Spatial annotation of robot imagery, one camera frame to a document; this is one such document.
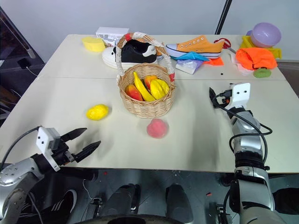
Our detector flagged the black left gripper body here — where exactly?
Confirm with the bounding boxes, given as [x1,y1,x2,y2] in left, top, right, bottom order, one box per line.
[51,136,79,167]

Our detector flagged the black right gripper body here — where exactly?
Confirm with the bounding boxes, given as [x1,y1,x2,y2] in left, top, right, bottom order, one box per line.
[216,90,233,109]

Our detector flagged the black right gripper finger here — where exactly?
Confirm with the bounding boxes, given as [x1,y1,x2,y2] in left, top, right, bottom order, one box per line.
[209,87,220,109]

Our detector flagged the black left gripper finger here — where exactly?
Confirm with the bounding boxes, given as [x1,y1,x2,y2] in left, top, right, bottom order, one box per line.
[60,127,88,142]
[73,140,102,163]

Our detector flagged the pink peach toy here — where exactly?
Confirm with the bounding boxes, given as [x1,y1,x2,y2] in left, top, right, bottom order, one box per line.
[146,118,170,140]

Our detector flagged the yellow toy lemon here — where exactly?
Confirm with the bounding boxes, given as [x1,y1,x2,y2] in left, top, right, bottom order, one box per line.
[85,104,109,121]

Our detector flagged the orange paper piece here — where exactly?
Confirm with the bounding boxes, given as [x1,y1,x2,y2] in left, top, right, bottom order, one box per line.
[202,57,225,67]

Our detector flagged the white crumpled paper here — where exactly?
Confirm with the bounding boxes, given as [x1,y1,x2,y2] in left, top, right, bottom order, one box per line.
[227,47,254,76]

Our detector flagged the white lilac plastic bag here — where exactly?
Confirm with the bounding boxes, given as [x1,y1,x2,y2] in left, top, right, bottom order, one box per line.
[175,58,204,76]

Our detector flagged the blue plastic bag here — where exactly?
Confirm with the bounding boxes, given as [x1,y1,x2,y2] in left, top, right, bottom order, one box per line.
[178,51,210,62]

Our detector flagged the green round item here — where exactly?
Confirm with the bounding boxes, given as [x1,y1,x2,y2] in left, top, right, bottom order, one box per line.
[253,67,272,79]

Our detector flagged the orange canvas sneaker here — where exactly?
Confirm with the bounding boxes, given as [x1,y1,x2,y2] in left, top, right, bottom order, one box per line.
[165,35,225,59]

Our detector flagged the black shoe with white stripes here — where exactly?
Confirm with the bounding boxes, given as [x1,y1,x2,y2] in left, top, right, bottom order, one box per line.
[22,188,78,224]

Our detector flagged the orange cloth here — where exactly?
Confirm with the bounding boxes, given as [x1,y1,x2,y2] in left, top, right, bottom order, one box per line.
[235,47,278,71]

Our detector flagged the yellow toy starfruit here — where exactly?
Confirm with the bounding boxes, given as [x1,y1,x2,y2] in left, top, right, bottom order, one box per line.
[149,78,171,101]

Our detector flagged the red scissors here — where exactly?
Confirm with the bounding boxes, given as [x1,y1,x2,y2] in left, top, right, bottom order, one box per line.
[214,37,232,50]

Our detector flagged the dark rounded shape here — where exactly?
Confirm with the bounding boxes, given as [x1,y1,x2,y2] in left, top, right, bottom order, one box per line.
[100,183,141,218]

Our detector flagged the yellow plastic tray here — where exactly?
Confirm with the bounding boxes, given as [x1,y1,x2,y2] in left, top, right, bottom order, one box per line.
[241,35,283,59]

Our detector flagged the orange red toy peach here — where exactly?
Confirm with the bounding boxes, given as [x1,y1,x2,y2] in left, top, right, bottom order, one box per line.
[143,75,159,91]

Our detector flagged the red yellow toy mango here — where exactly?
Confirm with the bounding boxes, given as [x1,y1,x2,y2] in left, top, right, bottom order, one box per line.
[124,84,144,102]

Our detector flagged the yellow toy banana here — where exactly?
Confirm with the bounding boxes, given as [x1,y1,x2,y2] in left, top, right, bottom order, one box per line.
[133,71,157,102]

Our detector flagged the purple plastic bowl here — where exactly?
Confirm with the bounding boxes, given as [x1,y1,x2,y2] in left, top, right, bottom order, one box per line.
[250,22,282,48]

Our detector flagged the black pole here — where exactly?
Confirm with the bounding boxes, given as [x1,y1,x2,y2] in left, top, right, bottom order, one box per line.
[214,0,235,35]

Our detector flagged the black and white sneaker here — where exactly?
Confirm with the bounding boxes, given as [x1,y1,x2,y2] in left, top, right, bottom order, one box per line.
[101,39,164,70]

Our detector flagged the yellow bowl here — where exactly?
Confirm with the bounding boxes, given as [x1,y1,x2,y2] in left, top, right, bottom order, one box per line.
[81,36,105,53]

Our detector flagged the white cardboard box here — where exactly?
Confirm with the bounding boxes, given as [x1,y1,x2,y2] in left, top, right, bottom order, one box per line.
[95,26,130,47]

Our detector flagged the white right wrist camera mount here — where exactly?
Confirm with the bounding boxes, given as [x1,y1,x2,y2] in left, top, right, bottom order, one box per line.
[227,82,251,110]

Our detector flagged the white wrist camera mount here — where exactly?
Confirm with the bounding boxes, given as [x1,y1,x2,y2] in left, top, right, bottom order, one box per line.
[227,82,251,110]
[36,126,62,172]

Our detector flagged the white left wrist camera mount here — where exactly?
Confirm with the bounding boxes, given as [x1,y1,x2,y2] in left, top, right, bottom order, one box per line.
[36,126,62,172]

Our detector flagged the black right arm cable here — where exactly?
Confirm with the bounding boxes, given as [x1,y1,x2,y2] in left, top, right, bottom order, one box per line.
[211,92,273,169]

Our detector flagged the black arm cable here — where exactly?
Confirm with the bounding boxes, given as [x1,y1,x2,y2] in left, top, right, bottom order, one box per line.
[0,126,39,169]
[211,92,273,169]

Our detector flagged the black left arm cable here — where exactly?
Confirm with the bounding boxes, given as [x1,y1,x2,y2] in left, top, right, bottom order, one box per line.
[0,126,39,169]

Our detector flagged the wicker basket with handle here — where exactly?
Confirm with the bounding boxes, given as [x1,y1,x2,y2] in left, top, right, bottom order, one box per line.
[116,31,177,119]

